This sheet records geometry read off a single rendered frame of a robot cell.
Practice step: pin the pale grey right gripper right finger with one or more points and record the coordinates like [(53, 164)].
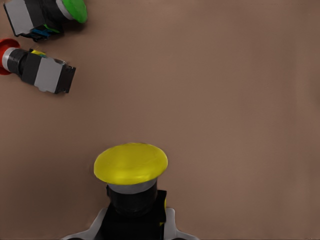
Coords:
[(170, 225)]

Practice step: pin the red mushroom push-button switch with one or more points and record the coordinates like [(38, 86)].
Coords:
[(37, 70)]

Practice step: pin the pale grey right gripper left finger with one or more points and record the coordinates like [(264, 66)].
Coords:
[(96, 226)]

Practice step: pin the green mushroom push-button switch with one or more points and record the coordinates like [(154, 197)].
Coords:
[(45, 17)]

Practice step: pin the yellow mushroom push-button switch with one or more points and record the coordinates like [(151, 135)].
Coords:
[(130, 165)]

